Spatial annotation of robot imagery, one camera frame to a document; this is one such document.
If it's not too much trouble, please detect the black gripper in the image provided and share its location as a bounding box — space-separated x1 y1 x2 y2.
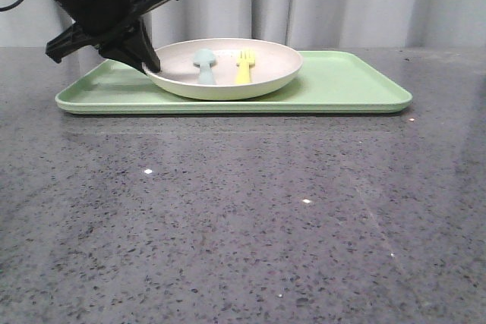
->
46 0 171 73

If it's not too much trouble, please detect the yellow plastic fork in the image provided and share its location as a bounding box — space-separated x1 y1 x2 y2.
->
235 49 256 85

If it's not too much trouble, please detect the beige round plate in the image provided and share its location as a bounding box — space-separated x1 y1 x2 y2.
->
144 38 303 101

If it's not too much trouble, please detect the light blue plastic spoon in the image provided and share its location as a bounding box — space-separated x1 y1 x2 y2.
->
193 49 216 85

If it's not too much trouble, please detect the grey pleated curtain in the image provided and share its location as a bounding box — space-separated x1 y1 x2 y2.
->
0 0 486 50

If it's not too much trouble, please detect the light green plastic tray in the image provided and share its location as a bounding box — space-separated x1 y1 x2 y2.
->
55 51 412 115

